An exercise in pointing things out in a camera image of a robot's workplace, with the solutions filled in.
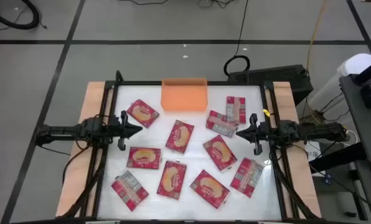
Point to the white paper sheet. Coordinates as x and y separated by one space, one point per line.
313 152

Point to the dark grey desk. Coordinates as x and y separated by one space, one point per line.
369 133

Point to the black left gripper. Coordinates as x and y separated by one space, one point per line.
114 129

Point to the orange cardboard box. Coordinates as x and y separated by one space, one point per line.
184 99

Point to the black metal table frame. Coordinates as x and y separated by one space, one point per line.
135 82

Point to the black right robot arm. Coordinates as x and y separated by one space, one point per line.
313 132

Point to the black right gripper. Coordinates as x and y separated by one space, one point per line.
263 133

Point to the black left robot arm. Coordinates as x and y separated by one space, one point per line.
64 132

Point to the red popcorn bag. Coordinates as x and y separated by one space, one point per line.
236 107
247 177
219 152
129 190
180 136
142 113
218 125
143 158
171 180
209 193

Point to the black pole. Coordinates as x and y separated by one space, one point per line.
369 70

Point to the white plastic bin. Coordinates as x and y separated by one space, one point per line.
356 63

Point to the black computer case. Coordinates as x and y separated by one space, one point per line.
275 77

